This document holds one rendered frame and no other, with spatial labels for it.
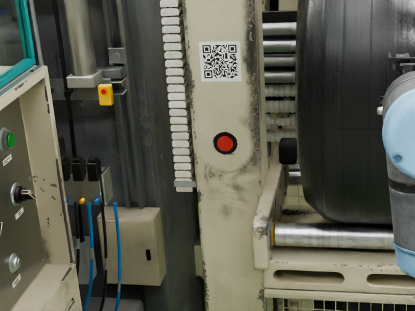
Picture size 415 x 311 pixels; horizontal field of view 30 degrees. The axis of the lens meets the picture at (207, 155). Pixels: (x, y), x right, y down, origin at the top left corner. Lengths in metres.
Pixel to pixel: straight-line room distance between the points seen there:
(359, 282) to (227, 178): 0.31
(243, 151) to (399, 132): 0.67
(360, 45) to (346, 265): 0.43
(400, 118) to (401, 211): 0.11
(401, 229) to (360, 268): 0.55
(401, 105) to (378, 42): 0.38
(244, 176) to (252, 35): 0.28
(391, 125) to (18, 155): 0.69
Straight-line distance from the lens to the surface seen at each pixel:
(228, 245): 1.56
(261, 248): 1.42
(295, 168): 1.70
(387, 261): 1.46
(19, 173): 1.32
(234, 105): 1.44
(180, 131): 1.49
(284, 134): 1.87
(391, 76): 1.06
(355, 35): 1.22
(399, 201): 0.88
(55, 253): 1.43
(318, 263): 1.45
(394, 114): 0.84
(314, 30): 1.24
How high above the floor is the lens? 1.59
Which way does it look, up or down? 22 degrees down
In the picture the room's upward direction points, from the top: 4 degrees counter-clockwise
